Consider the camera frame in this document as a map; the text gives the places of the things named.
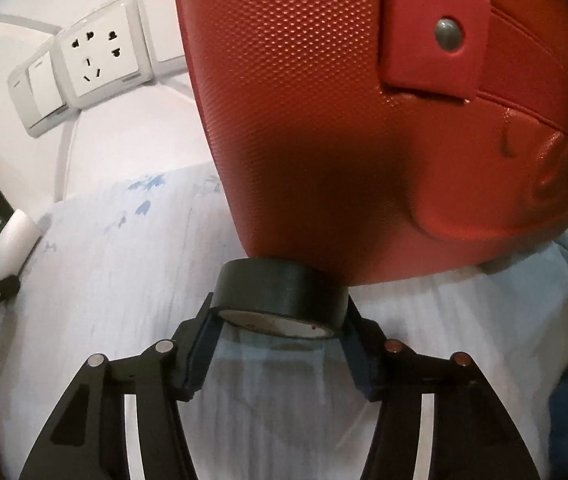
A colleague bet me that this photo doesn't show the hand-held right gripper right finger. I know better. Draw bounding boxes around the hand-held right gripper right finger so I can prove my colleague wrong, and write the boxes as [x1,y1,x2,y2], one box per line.
[341,297,539,480]

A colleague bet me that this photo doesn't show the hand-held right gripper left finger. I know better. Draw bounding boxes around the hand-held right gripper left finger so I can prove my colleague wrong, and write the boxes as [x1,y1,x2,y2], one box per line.
[19,292,223,480]

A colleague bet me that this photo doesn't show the white paper roll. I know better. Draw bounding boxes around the white paper roll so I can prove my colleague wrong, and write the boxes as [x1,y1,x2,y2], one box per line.
[0,210,42,287]

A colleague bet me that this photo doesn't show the black tape roll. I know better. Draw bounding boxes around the black tape roll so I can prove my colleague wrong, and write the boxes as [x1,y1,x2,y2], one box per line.
[212,257,351,340]

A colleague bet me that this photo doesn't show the white blue-patterned desktop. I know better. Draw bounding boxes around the white blue-patterned desktop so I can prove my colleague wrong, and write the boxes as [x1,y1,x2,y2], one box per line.
[0,162,568,480]

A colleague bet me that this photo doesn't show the red toy suitcase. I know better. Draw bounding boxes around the red toy suitcase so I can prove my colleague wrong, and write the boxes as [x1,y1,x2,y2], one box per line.
[170,0,568,288]

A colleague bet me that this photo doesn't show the white wall switch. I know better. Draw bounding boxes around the white wall switch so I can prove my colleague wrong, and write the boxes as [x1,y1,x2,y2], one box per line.
[7,49,72,138]
[135,0,189,77]

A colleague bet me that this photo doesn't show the white wall socket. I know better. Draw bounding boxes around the white wall socket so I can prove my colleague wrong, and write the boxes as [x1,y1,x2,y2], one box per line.
[52,0,157,109]

